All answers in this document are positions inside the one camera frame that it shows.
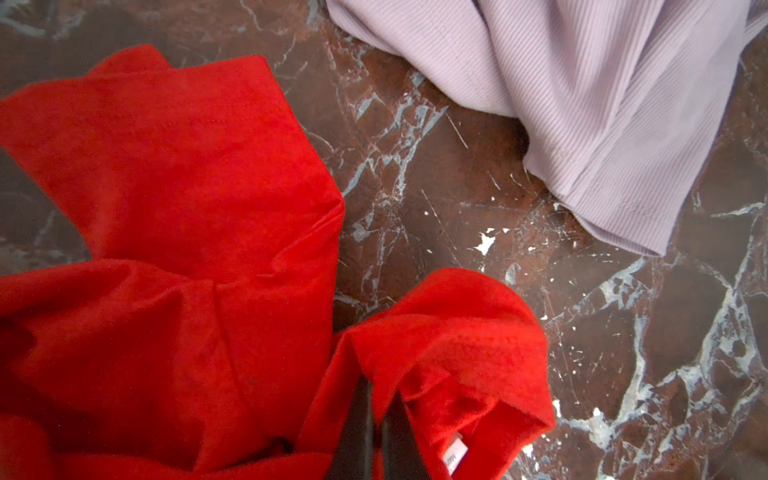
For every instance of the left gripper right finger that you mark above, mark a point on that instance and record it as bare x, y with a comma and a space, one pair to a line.
401, 457

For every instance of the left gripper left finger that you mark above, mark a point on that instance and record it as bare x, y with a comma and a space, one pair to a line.
353, 458

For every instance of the red cloth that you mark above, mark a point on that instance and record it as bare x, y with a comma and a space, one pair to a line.
197, 342

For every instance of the light lilac ribbed cloth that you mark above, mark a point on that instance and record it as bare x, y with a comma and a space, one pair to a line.
621, 99

